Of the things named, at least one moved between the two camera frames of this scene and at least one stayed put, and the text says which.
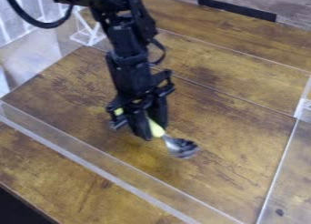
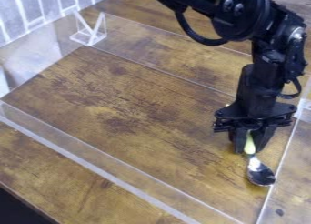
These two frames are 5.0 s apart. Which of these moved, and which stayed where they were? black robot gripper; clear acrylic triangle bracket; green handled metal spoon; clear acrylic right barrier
Moved: black robot gripper; green handled metal spoon
Stayed: clear acrylic right barrier; clear acrylic triangle bracket
